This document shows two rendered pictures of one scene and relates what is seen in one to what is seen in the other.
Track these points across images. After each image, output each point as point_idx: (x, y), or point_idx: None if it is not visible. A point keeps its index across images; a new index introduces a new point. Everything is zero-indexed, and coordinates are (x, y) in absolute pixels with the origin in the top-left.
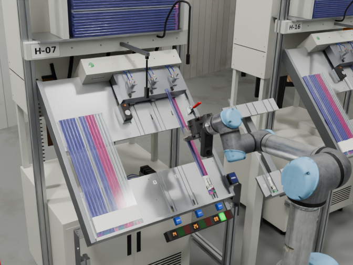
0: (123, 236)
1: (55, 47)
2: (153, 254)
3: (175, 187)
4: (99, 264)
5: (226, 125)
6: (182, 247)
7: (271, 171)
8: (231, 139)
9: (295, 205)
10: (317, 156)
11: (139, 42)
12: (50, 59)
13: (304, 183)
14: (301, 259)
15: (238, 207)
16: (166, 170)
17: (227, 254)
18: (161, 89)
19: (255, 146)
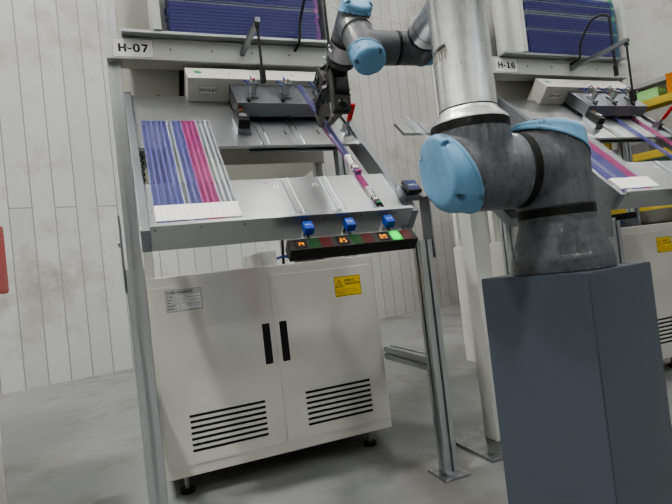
0: (254, 323)
1: (147, 45)
2: (315, 372)
3: (311, 194)
4: (214, 370)
5: (344, 12)
6: (369, 370)
7: None
8: (355, 28)
9: None
10: None
11: (268, 55)
12: (156, 91)
13: None
14: (466, 62)
15: (432, 240)
16: (299, 177)
17: (430, 336)
18: (298, 100)
19: (400, 40)
